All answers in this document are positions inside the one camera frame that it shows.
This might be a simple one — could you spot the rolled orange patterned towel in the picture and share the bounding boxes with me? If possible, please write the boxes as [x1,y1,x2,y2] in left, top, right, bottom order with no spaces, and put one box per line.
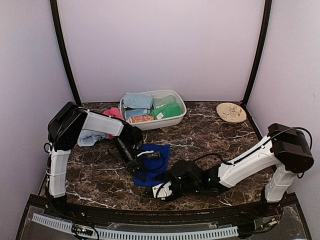
[126,115,155,124]

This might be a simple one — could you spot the black frame post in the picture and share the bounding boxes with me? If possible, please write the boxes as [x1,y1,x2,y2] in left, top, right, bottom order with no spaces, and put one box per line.
[49,0,82,106]
[241,0,273,108]

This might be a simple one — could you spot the black left frame post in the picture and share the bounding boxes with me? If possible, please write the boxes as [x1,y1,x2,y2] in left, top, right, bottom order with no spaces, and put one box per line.
[49,0,82,106]

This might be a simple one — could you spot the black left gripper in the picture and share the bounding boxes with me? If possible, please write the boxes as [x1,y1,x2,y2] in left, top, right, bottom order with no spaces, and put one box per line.
[113,137,146,182]

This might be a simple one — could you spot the white slotted cable duct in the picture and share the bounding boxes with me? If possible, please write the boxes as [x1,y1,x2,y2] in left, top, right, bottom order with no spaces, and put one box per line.
[31,213,239,240]

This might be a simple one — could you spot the pink towel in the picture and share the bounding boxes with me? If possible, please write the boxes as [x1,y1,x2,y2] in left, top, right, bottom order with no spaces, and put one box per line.
[103,107,123,140]

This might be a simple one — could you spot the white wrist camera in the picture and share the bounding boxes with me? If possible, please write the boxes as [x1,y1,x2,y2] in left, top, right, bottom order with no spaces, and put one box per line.
[137,150,161,159]
[144,181,173,200]

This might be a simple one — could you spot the small pale blue cloth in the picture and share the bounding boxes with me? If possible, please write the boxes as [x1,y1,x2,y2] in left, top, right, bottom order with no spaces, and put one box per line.
[77,130,108,147]

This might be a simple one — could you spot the rolled pale green towel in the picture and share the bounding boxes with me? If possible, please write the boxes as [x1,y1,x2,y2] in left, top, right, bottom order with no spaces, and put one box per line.
[152,94,177,109]

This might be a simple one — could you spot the white plastic basin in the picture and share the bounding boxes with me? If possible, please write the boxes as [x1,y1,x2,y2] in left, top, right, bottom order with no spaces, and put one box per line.
[119,89,187,131]

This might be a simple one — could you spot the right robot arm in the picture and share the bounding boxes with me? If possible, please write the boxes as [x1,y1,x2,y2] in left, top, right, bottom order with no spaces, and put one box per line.
[151,123,315,217]

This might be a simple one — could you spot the large light blue towel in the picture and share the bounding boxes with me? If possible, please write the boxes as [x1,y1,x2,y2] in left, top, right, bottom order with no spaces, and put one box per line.
[123,92,153,110]

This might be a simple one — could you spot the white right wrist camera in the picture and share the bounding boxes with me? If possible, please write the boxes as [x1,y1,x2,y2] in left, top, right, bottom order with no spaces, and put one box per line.
[144,181,173,200]

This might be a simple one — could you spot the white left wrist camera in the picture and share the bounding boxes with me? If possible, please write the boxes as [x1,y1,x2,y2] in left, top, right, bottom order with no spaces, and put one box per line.
[137,150,161,159]

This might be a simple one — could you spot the dark blue towel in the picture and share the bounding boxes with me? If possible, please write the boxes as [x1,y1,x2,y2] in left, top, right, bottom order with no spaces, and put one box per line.
[134,144,171,187]

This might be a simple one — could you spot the rolled light blue towel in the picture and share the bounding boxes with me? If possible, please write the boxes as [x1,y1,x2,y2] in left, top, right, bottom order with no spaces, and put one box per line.
[124,108,151,120]

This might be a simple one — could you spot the black front table rail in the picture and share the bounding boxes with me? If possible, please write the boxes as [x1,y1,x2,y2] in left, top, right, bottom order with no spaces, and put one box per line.
[24,192,301,228]

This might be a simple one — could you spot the black right frame post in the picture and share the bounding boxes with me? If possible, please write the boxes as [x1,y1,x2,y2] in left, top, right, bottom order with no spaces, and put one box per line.
[241,0,273,108]

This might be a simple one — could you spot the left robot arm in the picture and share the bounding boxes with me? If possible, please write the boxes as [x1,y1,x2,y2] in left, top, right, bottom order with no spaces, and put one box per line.
[43,102,146,198]

